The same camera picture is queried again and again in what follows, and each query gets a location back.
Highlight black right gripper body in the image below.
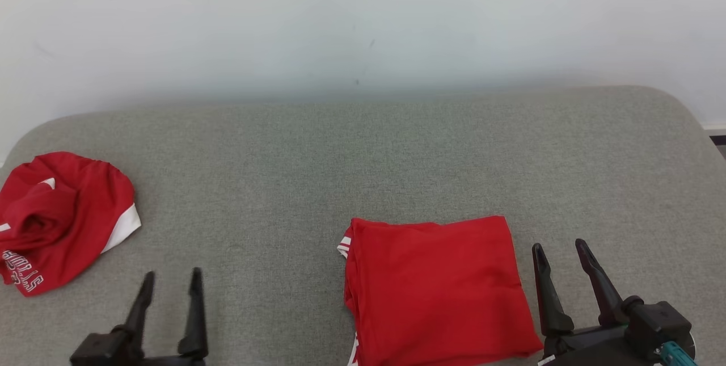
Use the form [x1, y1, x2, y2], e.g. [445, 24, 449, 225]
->
[539, 326, 662, 366]

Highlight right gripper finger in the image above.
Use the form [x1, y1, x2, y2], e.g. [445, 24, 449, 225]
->
[531, 243, 575, 338]
[575, 239, 625, 329]

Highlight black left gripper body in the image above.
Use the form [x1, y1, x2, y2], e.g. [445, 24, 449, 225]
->
[130, 357, 206, 366]

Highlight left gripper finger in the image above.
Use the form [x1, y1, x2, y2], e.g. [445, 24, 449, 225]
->
[122, 271, 156, 350]
[178, 267, 209, 360]

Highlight red number 23 basketball jersey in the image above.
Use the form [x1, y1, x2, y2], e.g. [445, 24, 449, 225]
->
[337, 216, 544, 366]

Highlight red shorts with white trim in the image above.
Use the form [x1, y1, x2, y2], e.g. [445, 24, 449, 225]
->
[0, 152, 142, 297]

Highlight grey fabric sofa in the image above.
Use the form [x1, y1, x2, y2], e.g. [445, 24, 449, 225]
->
[0, 85, 726, 366]

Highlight teal right camera connector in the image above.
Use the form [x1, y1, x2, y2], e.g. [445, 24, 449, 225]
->
[658, 342, 698, 366]

